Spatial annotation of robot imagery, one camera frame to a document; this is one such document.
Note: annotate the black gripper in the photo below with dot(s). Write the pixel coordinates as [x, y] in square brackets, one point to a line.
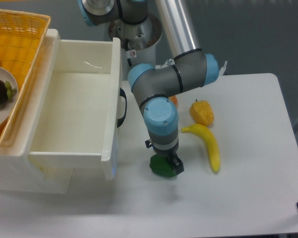
[168, 150]

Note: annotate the green bell pepper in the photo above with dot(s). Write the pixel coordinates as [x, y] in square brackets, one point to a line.
[161, 167]

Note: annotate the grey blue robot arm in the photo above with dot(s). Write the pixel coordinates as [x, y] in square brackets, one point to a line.
[161, 58]

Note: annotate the yellow banana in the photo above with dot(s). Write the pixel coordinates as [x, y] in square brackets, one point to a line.
[210, 142]

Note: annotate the yellow bell pepper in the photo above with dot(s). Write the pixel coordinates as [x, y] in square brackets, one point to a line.
[202, 113]

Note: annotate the orange melon slice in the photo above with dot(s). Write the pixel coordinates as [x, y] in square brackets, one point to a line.
[174, 100]

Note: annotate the white plastic drawer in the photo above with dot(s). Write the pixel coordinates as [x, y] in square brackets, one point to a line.
[78, 124]

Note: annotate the white drawer cabinet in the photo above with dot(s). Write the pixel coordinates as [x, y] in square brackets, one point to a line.
[17, 171]

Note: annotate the white plate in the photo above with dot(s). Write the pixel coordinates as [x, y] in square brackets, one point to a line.
[6, 108]

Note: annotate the dark purple mangosteen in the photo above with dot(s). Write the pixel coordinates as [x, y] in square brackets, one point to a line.
[6, 91]

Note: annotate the yellow woven basket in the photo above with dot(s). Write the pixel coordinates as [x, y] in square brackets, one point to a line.
[21, 38]

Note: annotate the black drawer handle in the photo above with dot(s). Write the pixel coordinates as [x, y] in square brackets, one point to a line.
[121, 120]

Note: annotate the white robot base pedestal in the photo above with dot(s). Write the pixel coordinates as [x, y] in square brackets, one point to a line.
[138, 42]

